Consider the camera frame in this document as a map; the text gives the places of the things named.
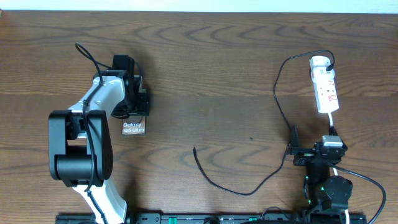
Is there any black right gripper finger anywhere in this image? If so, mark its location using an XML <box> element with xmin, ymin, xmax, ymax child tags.
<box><xmin>329</xmin><ymin>126</ymin><xmax>348</xmax><ymax>149</ymax></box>
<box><xmin>287</xmin><ymin>126</ymin><xmax>300</xmax><ymax>155</ymax></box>

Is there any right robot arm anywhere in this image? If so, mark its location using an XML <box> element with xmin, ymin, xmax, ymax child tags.
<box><xmin>287</xmin><ymin>127</ymin><xmax>353</xmax><ymax>223</ymax></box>

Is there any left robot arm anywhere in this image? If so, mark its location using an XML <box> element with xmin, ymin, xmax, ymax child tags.
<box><xmin>48</xmin><ymin>55</ymin><xmax>149</xmax><ymax>223</ymax></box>

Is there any white power strip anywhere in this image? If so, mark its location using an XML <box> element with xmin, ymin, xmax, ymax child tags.
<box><xmin>310</xmin><ymin>55</ymin><xmax>339</xmax><ymax>114</ymax></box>

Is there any black right camera cable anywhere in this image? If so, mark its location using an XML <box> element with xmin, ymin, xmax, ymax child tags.
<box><xmin>326</xmin><ymin>161</ymin><xmax>387</xmax><ymax>224</ymax></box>

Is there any black charger cable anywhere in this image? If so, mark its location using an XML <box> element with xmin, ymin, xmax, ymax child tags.
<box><xmin>192</xmin><ymin>49</ymin><xmax>336</xmax><ymax>197</ymax></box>

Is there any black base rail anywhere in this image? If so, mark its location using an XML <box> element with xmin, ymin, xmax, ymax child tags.
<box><xmin>55</xmin><ymin>212</ymin><xmax>367</xmax><ymax>224</ymax></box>

